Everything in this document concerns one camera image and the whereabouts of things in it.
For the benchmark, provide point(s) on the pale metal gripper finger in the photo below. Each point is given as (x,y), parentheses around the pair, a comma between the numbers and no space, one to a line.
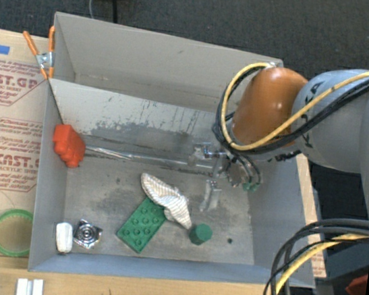
(211,195)
(204,151)

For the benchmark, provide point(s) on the dark green hexagonal block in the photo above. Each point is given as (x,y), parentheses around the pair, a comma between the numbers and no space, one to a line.
(200,234)

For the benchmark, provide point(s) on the white striped cloth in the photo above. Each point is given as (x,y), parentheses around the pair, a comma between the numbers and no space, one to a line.
(170,199)

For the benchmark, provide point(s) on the clear long plastic stick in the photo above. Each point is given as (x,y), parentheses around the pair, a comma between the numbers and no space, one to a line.
(142,158)

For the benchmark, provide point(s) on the grey metal bin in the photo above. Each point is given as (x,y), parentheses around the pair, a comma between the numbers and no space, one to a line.
(139,127)

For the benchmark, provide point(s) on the green studded flat block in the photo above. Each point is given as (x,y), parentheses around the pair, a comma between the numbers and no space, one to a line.
(141,227)

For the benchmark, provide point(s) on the clear glass star dish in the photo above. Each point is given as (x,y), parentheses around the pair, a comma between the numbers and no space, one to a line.
(87,234)

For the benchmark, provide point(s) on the orange toy block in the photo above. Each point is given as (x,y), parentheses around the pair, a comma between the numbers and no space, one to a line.
(69,146)

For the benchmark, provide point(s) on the white small cylinder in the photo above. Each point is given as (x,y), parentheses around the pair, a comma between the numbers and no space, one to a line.
(64,237)

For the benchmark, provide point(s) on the brown cardboard board, red print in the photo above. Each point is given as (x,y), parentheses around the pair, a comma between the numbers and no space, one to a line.
(5,138)

